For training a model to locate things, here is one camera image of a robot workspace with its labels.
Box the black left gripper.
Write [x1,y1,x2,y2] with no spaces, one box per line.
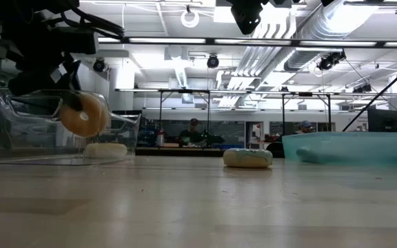
[1,34,82,112]

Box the green frosted donut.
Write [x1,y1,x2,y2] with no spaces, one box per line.
[59,92,110,138]

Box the white frosted donut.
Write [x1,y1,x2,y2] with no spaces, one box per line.
[83,142,128,160]

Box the black overhead light bar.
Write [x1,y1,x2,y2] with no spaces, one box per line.
[96,35,397,49]

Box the clear plastic bin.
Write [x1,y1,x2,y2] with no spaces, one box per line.
[0,87,141,167]

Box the person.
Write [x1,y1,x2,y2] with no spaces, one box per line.
[179,118,207,147]
[294,120,314,135]

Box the red and white canister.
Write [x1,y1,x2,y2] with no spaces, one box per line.
[155,126,166,148]

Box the dark background workbench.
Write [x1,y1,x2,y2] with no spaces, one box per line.
[134,146,225,157]

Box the black monitor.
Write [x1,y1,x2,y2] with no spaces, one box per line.
[367,108,397,134]

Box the teal plastic bin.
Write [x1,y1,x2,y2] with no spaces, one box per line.
[281,132,397,167]

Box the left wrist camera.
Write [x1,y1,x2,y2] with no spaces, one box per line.
[52,27,100,56]

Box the white ring light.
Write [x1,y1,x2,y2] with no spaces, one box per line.
[180,7,200,29]

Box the silver ceiling ventilation duct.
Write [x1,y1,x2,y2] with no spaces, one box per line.
[284,0,358,72]

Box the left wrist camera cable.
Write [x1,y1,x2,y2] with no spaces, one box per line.
[60,6,125,39]

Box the black ceiling camera cluster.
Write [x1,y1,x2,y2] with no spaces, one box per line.
[316,50,347,72]

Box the black background frame rig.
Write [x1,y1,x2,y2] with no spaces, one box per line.
[159,88,212,141]
[281,91,332,132]

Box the small black ceiling camera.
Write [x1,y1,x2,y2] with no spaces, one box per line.
[352,84,373,94]

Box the black right arm base cable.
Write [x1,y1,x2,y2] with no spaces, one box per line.
[342,51,397,132]

